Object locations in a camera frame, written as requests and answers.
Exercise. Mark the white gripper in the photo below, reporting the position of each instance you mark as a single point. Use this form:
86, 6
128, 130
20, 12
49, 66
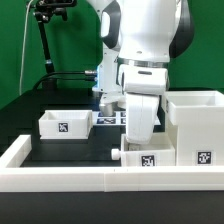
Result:
141, 113

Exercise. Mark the white front drawer box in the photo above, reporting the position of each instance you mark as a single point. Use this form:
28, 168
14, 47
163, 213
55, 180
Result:
158, 152

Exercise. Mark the white drawer box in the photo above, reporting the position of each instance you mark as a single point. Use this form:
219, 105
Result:
66, 124
158, 152

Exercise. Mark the white drawer cabinet frame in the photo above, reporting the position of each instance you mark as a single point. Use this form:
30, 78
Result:
195, 126

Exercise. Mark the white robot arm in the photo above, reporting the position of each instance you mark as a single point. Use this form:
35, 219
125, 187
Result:
140, 37

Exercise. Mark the white rear drawer box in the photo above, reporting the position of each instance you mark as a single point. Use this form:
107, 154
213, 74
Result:
66, 124

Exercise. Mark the white marker tag sheet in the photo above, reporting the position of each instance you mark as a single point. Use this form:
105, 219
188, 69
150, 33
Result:
118, 119

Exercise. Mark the white workspace border frame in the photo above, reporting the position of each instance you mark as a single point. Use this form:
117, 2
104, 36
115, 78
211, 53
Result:
15, 178

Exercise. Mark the black camera stand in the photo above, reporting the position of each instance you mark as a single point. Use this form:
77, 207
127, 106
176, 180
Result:
44, 10

